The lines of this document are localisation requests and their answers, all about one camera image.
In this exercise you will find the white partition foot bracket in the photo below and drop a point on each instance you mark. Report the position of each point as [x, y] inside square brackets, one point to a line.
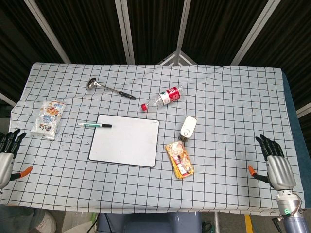
[178, 58]

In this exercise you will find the orange snack packet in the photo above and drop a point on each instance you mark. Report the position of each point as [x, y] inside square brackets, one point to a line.
[179, 159]

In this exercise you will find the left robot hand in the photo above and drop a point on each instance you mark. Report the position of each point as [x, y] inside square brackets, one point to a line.
[5, 165]

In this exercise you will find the white snack bag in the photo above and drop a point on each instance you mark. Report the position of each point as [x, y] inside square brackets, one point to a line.
[48, 119]

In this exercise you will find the green whiteboard marker black cap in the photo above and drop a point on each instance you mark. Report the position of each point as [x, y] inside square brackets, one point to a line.
[92, 125]

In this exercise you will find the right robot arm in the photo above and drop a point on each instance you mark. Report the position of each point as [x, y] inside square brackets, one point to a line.
[295, 218]

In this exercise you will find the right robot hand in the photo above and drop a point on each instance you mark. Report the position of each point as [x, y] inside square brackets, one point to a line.
[280, 170]

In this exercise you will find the checkered blue tablecloth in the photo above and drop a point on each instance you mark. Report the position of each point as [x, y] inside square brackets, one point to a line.
[218, 121]

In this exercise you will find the white partition frame post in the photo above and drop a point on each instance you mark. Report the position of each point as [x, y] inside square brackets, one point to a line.
[48, 34]
[126, 31]
[252, 34]
[182, 26]

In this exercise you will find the white drawing tablet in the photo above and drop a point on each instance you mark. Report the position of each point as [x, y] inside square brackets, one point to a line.
[124, 143]

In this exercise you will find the white shoe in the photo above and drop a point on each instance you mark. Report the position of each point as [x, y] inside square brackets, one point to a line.
[46, 222]

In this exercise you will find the white table leg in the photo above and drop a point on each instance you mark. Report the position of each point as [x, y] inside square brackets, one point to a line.
[217, 223]

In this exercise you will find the clear plastic bottle red label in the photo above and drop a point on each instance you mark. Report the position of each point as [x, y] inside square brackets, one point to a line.
[167, 97]

